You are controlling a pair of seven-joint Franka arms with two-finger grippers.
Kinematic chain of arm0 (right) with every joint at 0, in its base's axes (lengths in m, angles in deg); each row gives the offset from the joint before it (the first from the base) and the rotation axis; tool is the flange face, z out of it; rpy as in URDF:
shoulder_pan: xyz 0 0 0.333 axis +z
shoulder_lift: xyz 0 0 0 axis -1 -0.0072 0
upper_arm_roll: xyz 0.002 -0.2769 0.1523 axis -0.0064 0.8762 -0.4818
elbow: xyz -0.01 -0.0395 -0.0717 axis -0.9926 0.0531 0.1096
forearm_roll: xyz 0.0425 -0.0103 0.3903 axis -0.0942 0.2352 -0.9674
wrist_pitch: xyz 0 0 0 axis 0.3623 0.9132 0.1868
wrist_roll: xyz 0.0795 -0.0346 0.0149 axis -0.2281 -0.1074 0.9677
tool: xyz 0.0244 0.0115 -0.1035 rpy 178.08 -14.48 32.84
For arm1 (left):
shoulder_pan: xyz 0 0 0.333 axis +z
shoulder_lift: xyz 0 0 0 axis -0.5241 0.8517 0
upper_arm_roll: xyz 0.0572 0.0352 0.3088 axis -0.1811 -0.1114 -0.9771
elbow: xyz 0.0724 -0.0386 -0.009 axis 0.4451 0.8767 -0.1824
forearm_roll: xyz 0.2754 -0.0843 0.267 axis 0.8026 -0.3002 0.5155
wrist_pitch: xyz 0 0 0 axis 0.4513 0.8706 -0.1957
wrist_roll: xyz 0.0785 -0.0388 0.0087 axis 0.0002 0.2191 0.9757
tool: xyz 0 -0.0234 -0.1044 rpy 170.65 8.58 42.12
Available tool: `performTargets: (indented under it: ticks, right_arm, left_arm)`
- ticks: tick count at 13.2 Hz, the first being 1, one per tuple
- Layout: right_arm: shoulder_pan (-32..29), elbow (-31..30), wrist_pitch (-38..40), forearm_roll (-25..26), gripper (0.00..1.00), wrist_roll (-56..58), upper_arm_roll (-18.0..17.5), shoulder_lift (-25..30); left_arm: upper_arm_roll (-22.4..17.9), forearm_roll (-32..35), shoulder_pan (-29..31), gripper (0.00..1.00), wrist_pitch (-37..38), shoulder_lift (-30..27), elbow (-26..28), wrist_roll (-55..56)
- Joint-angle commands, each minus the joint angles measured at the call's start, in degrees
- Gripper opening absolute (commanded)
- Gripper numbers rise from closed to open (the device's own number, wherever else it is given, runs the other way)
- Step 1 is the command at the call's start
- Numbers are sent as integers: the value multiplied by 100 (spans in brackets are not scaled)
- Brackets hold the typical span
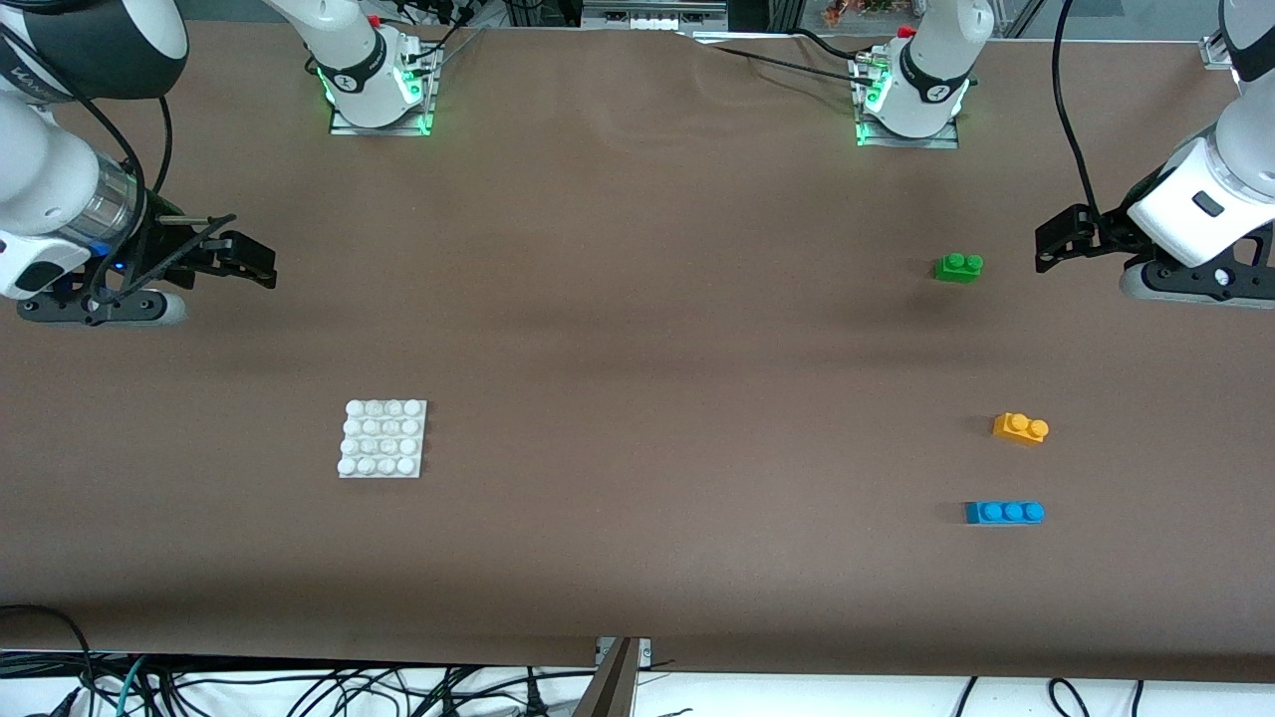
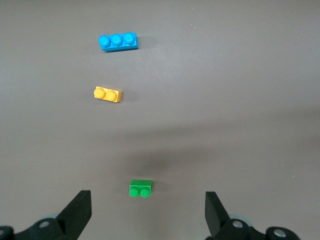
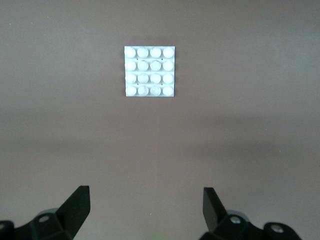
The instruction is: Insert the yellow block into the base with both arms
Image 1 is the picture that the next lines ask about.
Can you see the white studded base plate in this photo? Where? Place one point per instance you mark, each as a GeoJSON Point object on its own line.
{"type": "Point", "coordinates": [382, 438]}

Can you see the green two-stud block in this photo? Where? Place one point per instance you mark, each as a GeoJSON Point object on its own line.
{"type": "Point", "coordinates": [958, 267]}

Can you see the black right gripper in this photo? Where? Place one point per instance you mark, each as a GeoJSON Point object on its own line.
{"type": "Point", "coordinates": [167, 245]}

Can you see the blue three-stud block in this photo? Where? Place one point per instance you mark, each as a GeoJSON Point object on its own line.
{"type": "Point", "coordinates": [1004, 513]}

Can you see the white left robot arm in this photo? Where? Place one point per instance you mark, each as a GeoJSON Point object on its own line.
{"type": "Point", "coordinates": [1195, 214]}

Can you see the yellow two-stud block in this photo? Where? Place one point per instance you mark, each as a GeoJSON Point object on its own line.
{"type": "Point", "coordinates": [1020, 427]}

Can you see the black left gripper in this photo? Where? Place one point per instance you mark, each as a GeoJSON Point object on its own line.
{"type": "Point", "coordinates": [1109, 230]}

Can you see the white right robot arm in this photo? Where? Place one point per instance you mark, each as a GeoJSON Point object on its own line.
{"type": "Point", "coordinates": [40, 189]}

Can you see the aluminium corner profile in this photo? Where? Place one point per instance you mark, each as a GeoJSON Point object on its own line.
{"type": "Point", "coordinates": [1217, 52]}

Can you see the brown table cover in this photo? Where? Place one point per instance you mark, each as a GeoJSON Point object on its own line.
{"type": "Point", "coordinates": [637, 518]}

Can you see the metal table edge bracket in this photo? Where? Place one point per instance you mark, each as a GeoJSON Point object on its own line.
{"type": "Point", "coordinates": [620, 677]}

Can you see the aluminium frame rail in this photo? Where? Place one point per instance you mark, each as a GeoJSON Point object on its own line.
{"type": "Point", "coordinates": [652, 14]}

